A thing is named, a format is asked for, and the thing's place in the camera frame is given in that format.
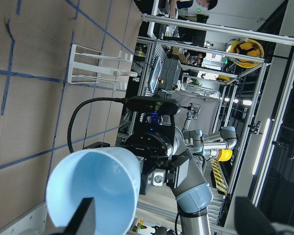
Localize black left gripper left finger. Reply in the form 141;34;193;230
63;198;96;235

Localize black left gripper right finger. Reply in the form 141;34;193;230
235;196;282;235

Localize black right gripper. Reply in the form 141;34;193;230
120;129;189;195

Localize light blue plastic cup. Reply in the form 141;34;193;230
46;147;141;235

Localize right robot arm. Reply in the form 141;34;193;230
85;123;213;235

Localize wooden rack dowel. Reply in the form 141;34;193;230
113;70;138;77

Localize yellow hard hat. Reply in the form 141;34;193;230
229;39;264;69

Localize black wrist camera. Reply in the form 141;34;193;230
124;96;181;115

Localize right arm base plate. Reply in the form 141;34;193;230
0;201;48;235

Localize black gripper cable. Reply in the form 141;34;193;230
67;97;128;154

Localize white wire cup rack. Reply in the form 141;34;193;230
67;44;133;90

